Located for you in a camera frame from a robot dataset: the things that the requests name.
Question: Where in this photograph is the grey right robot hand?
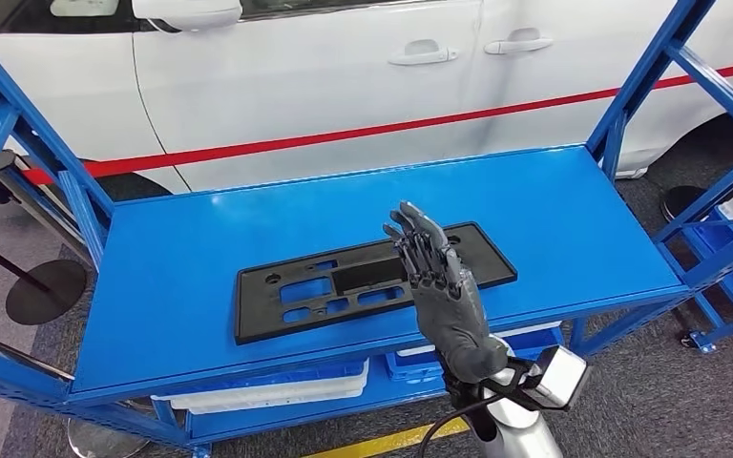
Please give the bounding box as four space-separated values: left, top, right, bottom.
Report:
383 200 510 385

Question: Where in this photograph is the black plastic plate holder part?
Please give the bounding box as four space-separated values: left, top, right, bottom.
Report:
233 220 519 346

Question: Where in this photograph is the blue metal shelf rack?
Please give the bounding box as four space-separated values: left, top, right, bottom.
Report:
0 0 733 458

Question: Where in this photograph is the yellow floor tape square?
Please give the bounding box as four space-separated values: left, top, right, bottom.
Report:
303 417 472 458

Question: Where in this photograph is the red barrier belt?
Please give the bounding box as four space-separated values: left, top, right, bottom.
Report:
0 58 733 222

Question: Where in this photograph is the blue wheeled metal rack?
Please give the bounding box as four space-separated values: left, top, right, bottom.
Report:
676 208 733 355

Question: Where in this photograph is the white car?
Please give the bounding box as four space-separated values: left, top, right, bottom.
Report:
0 0 733 194

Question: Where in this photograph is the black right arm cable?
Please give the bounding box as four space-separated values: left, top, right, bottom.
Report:
418 392 500 458

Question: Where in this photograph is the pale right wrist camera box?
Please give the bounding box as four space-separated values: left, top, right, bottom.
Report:
524 345 591 412

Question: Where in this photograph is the stanchion post with black base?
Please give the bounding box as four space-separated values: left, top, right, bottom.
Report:
0 230 88 326
660 184 710 223

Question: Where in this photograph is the chrome stanchion post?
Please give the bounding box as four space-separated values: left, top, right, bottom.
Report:
0 150 90 248
0 323 150 458

